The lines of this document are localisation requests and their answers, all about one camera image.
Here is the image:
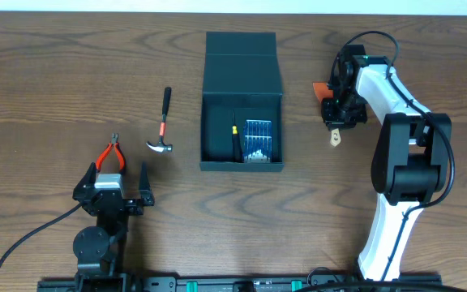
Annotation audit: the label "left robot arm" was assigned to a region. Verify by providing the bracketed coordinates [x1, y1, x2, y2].
[73, 163, 155, 291]

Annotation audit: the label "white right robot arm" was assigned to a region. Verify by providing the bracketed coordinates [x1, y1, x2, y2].
[314, 45, 455, 281]

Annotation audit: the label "blue drill bit case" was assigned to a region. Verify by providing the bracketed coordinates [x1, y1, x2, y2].
[243, 119, 272, 163]

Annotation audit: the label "black open box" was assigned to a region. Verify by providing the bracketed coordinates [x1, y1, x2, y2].
[199, 32, 284, 172]

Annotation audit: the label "orange scraper wooden handle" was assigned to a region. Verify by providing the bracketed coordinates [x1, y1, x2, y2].
[313, 82, 341, 147]

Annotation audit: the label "black yellow screwdriver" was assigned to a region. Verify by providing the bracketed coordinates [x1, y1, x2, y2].
[232, 111, 243, 163]

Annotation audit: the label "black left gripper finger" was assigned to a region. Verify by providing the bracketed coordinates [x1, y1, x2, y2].
[72, 162, 96, 200]
[139, 162, 155, 206]

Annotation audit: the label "small steel claw hammer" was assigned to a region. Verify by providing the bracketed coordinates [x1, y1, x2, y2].
[146, 87, 173, 153]

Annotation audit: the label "red handled cutting pliers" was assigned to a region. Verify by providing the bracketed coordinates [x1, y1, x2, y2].
[95, 132, 127, 175]

